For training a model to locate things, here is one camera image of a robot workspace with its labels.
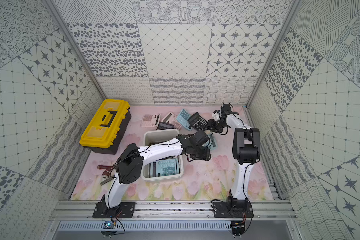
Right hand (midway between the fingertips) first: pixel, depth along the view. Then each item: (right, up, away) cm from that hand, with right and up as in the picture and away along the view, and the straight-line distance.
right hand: (208, 130), depth 99 cm
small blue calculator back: (-18, +8, +7) cm, 21 cm away
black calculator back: (-7, +6, +8) cm, 12 cm away
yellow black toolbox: (-62, +2, -14) cm, 64 cm away
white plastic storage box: (-36, -3, -10) cm, 38 cm away
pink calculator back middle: (-26, +8, +11) cm, 29 cm away
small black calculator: (-31, +3, +5) cm, 31 cm away
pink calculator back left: (-42, +6, +10) cm, 44 cm away
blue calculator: (-3, -4, -29) cm, 30 cm away
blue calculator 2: (-27, -20, -16) cm, 38 cm away
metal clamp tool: (-61, -24, -16) cm, 68 cm away
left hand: (-1, -13, -17) cm, 21 cm away
